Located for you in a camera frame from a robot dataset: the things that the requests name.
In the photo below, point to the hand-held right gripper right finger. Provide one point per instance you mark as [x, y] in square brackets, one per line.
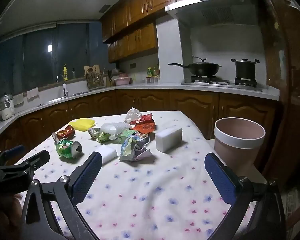
[220, 180]

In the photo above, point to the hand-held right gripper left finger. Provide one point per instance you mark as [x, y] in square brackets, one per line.
[87, 177]

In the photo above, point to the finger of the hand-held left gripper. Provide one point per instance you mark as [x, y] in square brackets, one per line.
[12, 152]
[36, 161]

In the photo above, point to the brown and white bin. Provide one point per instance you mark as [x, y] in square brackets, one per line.
[236, 146]

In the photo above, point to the large white foam block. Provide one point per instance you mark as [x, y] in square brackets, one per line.
[168, 138]

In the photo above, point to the small white foam block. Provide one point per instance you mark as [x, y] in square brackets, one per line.
[108, 154]

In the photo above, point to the crushed green can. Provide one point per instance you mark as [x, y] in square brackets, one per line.
[66, 148]

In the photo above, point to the crushed red can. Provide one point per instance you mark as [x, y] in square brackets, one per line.
[66, 132]

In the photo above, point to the green spout pouch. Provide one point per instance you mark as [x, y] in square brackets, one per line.
[98, 135]

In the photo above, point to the glass jar with metal lid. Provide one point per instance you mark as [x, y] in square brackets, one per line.
[7, 107]

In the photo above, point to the crumpled colourful wrapper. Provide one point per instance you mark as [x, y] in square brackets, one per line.
[127, 147]

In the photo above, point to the yellow cloth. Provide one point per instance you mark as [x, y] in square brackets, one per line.
[82, 124]

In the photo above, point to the hanging white towel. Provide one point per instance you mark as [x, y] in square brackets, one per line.
[18, 99]
[33, 93]

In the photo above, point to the clear plastic bag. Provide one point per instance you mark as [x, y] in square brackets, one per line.
[113, 128]

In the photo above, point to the crumpled white paper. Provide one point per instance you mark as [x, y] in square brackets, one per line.
[142, 155]

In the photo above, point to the floral white tablecloth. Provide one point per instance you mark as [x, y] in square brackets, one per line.
[145, 192]

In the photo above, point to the orange snack packet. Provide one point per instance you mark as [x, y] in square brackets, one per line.
[143, 129]

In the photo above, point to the crumpled clear plastic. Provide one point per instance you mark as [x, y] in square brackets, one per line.
[133, 115]

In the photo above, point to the wooden lower cabinets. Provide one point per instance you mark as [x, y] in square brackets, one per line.
[190, 103]

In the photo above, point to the wooden cabinets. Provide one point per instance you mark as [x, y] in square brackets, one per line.
[142, 7]
[190, 103]

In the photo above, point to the red snack packet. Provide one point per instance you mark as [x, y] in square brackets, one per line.
[146, 119]

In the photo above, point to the sink faucet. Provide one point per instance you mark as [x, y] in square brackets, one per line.
[60, 77]

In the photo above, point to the yellow bottle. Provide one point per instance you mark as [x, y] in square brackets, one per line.
[65, 73]

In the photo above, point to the gas stove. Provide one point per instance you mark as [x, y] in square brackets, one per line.
[215, 82]

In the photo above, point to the cutting board rack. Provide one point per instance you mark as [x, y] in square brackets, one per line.
[93, 77]

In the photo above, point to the dark window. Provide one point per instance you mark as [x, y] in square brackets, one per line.
[40, 55]

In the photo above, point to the pink basin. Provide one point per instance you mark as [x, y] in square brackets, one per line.
[123, 81]

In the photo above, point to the white kitchen countertop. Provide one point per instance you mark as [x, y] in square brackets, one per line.
[165, 86]

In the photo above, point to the black stock pot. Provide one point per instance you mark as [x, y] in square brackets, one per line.
[245, 70]

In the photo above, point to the black wok with lid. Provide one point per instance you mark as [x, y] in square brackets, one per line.
[203, 68]

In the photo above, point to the row of white jars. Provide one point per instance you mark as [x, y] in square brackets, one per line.
[152, 80]

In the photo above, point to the steel range hood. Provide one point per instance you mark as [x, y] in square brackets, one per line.
[210, 11]

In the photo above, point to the wooden upper cabinets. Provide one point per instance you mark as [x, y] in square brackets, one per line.
[142, 7]

